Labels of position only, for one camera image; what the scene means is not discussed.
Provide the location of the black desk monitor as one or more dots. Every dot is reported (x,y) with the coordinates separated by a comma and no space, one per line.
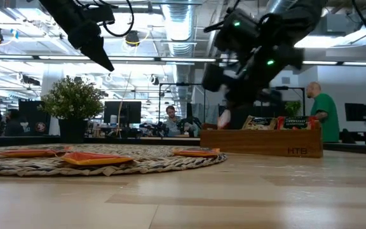
(122,112)

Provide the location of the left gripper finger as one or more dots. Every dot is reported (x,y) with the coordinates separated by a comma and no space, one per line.
(98,54)

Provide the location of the red tea packet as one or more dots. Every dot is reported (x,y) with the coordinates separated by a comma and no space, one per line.
(295,122)

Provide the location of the wooden compartment box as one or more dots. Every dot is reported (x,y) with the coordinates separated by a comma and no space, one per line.
(259,143)

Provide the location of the long ceiling light strip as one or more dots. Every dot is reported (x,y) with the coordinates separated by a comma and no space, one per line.
(59,57)

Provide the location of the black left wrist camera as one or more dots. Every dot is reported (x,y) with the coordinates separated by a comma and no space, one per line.
(98,14)

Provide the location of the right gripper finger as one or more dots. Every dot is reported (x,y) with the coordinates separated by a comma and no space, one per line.
(238,101)
(272,96)

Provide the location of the round woven placemat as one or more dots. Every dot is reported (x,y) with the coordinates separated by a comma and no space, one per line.
(138,163)

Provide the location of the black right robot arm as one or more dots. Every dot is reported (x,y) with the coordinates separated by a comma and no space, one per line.
(294,19)

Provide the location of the black background robot arm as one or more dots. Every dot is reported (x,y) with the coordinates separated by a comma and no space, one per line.
(189,122)
(152,128)

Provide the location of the black wall monitor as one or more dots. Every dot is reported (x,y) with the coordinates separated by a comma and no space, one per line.
(356,112)

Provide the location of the small green background plant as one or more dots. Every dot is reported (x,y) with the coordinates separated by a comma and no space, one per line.
(292,108)

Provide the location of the black metal stand frame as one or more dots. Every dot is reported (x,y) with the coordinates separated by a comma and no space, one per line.
(183,84)
(297,88)

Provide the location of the black aluminium table frame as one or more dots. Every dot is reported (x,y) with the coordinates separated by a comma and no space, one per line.
(27,140)

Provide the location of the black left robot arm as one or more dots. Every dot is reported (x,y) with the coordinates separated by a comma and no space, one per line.
(59,12)

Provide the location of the silver ventilation duct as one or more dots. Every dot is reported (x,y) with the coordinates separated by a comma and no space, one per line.
(179,31)

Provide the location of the black background desk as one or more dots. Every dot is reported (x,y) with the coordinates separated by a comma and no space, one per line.
(361,137)

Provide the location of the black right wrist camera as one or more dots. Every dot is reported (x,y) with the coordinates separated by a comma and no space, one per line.
(214,78)

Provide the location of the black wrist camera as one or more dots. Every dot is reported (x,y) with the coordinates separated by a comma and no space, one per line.
(98,14)
(214,78)

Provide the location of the green potted plant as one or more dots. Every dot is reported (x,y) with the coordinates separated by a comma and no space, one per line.
(71,101)

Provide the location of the black office partition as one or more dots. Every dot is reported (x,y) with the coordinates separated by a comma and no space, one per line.
(32,109)

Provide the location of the orange tea packet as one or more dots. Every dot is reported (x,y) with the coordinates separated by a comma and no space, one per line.
(32,153)
(224,119)
(197,152)
(95,158)

